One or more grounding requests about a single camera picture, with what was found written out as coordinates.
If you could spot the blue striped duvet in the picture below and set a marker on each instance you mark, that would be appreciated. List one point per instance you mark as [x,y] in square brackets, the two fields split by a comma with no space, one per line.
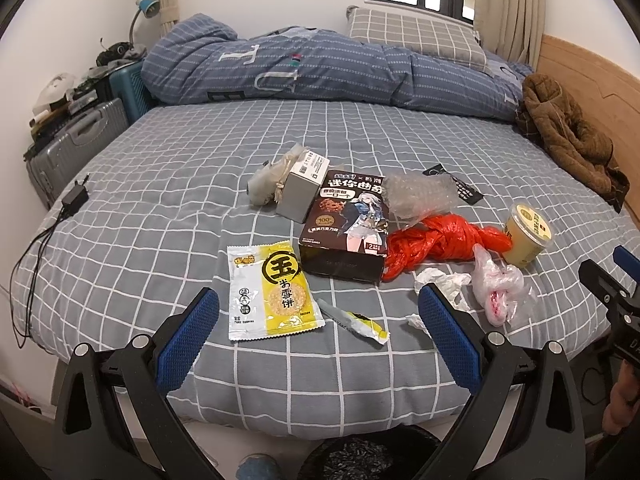
[202,60]

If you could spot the brown jacket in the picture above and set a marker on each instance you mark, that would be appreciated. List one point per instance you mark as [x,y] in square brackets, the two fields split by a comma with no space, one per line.
[551,118]

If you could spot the red plastic bag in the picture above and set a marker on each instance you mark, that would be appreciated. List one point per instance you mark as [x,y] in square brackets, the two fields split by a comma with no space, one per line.
[447,237]

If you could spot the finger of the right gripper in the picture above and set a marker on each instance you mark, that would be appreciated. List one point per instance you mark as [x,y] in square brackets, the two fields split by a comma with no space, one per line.
[627,261]
[603,286]

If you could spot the wooden headboard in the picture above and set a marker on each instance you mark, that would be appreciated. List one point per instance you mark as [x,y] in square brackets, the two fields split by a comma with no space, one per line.
[609,97]

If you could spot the grey checked pillow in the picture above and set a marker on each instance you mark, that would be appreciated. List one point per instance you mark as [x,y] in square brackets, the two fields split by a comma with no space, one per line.
[440,39]

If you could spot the white drawstring pouch bag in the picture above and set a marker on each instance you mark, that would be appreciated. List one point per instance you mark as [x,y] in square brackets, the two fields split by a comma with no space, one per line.
[266,185]

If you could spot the blue slipper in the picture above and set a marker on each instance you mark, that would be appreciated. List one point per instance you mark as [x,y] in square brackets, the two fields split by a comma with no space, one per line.
[259,467]

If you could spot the teal suitcase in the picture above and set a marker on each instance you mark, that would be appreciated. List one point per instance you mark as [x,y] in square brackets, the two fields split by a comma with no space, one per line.
[127,85]

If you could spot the small grey white box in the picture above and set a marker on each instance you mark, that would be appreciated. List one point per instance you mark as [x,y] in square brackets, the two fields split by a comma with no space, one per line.
[301,186]

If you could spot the white mask on clutter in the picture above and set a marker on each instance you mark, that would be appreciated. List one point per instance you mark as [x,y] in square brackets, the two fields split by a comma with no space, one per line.
[54,94]

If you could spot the black power adapter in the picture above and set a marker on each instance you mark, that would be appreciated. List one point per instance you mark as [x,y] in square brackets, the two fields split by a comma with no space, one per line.
[75,199]

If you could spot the clear bubble wrap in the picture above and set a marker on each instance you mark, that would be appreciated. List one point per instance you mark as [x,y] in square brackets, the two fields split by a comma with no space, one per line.
[412,197]

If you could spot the beige curtain right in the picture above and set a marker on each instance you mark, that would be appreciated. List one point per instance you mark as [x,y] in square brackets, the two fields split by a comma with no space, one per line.
[512,29]

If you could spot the yellow white snack packet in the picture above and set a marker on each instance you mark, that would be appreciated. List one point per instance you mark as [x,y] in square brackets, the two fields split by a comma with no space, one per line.
[269,295]

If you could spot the yellow pudding cup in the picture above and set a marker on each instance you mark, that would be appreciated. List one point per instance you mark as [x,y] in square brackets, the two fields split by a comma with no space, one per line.
[529,232]

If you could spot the black wet wipe sachet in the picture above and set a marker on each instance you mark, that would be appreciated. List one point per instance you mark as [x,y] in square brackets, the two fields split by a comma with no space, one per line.
[466,192]

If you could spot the clear plastic bag pink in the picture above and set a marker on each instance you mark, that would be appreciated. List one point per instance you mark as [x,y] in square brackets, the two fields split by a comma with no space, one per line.
[503,293]

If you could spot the small yellow grey wrapper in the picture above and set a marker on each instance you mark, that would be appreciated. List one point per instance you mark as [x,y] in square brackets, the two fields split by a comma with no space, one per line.
[356,323]

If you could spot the white tissue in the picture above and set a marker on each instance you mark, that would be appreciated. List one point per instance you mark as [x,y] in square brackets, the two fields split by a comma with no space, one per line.
[450,285]

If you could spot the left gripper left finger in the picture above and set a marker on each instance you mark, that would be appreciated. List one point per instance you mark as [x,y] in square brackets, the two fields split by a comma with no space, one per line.
[91,436]

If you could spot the brown cookie box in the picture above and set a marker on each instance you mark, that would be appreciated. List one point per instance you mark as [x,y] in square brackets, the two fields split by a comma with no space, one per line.
[346,230]

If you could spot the grey suitcase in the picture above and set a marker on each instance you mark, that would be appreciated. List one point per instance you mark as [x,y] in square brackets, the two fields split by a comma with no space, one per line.
[55,165]

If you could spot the grey checked bed sheet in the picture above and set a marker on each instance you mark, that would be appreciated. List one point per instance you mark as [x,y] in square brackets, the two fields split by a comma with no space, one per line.
[167,199]

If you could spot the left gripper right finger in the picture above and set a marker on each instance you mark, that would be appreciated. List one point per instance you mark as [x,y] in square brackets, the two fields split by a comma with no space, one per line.
[523,417]

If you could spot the person right hand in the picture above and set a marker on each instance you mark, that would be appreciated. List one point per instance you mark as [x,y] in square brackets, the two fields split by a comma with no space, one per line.
[624,401]

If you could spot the blue desk lamp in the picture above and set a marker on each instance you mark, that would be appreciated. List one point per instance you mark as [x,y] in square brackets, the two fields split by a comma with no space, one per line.
[145,8]

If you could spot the black lined trash bin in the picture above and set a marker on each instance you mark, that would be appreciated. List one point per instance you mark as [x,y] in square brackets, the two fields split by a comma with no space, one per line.
[397,453]

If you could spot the clutter pile on suitcase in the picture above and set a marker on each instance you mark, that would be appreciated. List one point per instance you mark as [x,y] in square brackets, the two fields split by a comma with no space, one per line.
[108,60]

